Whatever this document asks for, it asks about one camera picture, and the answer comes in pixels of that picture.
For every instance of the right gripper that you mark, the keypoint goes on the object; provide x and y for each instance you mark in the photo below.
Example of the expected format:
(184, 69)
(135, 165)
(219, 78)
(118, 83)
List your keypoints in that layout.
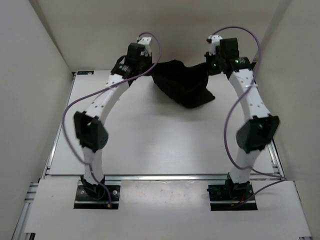
(208, 58)

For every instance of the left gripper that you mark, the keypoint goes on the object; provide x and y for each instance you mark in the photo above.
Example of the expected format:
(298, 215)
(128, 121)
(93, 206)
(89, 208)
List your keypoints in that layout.
(149, 59)

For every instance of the black skirt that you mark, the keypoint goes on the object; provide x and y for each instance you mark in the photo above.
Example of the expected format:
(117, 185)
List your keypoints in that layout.
(186, 85)

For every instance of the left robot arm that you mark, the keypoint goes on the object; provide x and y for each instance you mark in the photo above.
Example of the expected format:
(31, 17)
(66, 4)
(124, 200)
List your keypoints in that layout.
(89, 124)

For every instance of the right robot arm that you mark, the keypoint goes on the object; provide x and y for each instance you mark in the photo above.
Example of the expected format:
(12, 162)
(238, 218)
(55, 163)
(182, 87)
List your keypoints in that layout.
(259, 125)

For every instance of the left blue corner label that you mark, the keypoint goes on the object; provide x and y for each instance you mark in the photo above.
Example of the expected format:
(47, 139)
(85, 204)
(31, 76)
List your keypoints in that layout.
(91, 72)

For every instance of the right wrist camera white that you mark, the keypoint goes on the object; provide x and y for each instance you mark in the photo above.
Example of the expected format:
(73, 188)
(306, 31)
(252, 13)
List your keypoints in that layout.
(213, 41)

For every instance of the front aluminium rail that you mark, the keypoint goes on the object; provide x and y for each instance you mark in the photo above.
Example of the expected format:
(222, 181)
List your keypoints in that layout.
(145, 177)

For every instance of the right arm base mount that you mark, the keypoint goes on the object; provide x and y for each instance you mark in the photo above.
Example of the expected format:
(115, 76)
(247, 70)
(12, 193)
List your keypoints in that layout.
(222, 200)

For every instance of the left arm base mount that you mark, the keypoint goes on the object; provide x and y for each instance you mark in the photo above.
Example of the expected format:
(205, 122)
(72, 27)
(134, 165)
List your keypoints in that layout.
(95, 197)

